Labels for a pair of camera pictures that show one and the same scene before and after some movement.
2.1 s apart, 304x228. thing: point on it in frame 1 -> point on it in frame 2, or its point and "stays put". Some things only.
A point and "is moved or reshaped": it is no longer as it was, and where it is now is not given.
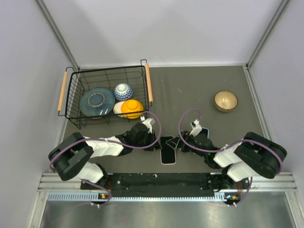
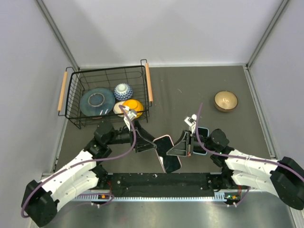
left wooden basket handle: x=62 y=91 stays put
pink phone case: x=167 y=153 is moved or reshaped
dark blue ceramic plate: x=97 y=102 stays put
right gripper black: x=174 y=142 -> x=179 y=148
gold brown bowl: x=225 y=101 stays put
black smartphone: x=168 y=153 is moved or reshaped
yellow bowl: x=131 y=105 stays put
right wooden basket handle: x=149 y=83 stays put
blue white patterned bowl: x=123 y=92 stays put
